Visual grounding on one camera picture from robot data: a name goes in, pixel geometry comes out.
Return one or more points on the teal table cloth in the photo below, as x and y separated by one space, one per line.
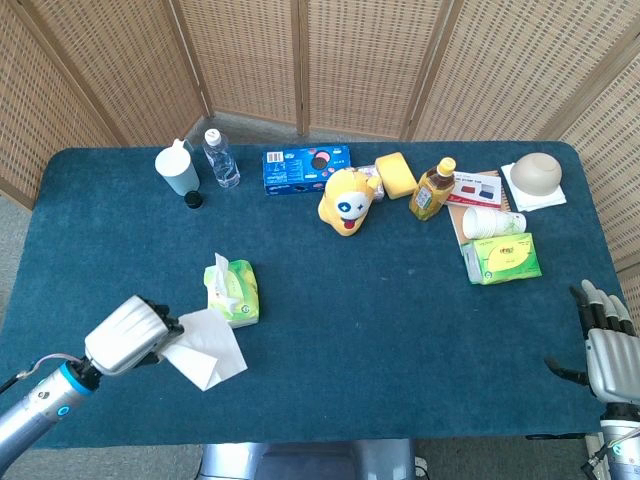
350 325

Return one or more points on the white paper cup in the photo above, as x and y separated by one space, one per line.
492 222

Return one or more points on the yellow tea bottle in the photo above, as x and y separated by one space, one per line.
430 192

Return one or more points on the red white card box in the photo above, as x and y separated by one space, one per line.
475 190

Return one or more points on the woven folding screen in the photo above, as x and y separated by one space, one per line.
320 65

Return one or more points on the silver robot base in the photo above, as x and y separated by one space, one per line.
310 460

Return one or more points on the yellow sponge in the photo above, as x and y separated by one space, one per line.
396 175

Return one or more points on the yellow plush toy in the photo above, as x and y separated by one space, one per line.
347 202

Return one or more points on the white paper napkins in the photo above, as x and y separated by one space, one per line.
540 201

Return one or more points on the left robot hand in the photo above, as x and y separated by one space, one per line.
125 335

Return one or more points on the pale blue cup with lid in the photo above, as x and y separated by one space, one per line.
177 170

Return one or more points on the beige upturned bowl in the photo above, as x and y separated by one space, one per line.
538 174

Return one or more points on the small pink snack packet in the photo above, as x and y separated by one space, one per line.
372 175

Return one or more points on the white tissue sheet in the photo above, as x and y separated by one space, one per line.
207 350

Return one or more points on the clear water bottle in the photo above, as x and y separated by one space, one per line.
221 160

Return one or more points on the blue cookie box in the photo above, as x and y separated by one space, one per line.
300 172

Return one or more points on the green tissue box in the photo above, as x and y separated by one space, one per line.
502 259

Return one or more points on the black bottle cap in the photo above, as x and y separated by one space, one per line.
192 199

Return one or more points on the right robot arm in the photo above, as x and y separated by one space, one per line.
617 440

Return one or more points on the green soft tissue pack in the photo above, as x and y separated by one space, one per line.
235 292

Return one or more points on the brown spiral notebook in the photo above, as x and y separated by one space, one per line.
462 220

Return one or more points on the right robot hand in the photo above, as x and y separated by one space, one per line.
610 355

